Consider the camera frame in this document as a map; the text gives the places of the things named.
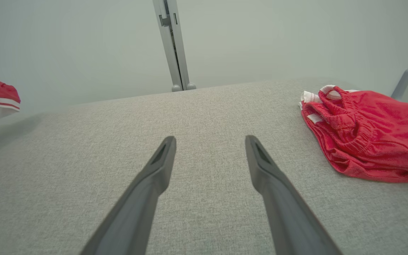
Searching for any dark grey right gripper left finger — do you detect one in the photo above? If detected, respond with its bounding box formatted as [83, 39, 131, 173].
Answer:
[80, 136, 177, 255]

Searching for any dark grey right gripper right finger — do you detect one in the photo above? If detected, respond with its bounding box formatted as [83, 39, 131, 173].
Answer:
[245, 135, 342, 255]

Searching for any red shorts white trim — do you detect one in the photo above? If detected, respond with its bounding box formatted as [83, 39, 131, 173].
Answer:
[299, 85, 408, 187]

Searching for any grey fabric sofa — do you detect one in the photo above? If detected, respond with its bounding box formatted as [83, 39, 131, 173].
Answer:
[0, 78, 408, 255]

